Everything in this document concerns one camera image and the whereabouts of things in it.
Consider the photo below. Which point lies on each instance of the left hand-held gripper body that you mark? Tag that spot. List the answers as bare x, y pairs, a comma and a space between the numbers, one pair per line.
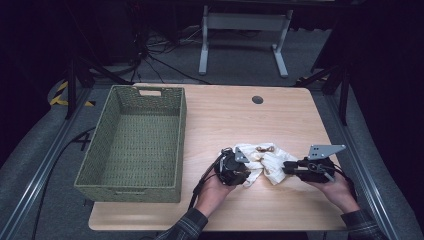
230, 168

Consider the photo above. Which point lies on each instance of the grey metal floor rail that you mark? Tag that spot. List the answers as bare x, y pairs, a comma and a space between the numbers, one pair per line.
360, 140
40, 170

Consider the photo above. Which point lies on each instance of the white cloth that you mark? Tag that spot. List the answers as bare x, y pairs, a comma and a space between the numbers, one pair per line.
273, 163

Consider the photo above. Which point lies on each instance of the white metal desk frame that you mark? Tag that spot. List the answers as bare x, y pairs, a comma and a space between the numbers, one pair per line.
245, 21

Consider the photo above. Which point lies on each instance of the green woven basket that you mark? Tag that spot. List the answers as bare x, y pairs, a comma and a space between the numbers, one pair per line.
100, 150

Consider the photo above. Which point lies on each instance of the person's left hand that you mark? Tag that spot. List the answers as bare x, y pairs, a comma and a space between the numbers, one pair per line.
211, 196

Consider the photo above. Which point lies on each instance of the person's right hand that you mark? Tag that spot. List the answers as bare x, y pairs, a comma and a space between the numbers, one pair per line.
336, 193

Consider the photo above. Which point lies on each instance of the dark round table grommet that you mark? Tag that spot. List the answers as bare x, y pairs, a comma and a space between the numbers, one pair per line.
257, 99

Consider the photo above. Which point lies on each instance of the black metal stand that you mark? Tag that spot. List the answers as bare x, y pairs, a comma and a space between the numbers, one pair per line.
343, 96
71, 90

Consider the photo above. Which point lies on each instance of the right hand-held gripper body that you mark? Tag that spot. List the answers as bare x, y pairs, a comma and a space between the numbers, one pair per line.
316, 171

